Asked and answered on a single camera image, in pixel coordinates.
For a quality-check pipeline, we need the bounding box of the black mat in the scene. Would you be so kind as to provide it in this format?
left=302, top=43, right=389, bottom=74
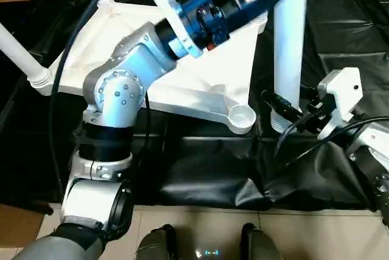
left=0, top=0, right=389, bottom=213

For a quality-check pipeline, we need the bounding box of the white plastic table top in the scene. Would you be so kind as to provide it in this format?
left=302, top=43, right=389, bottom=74
left=29, top=0, right=268, bottom=135

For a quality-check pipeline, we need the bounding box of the brown cardboard sheet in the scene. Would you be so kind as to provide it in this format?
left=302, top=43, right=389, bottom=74
left=0, top=204, right=46, bottom=248

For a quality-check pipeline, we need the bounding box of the dark left robot foot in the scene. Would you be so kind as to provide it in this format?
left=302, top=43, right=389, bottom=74
left=135, top=223, right=177, bottom=260

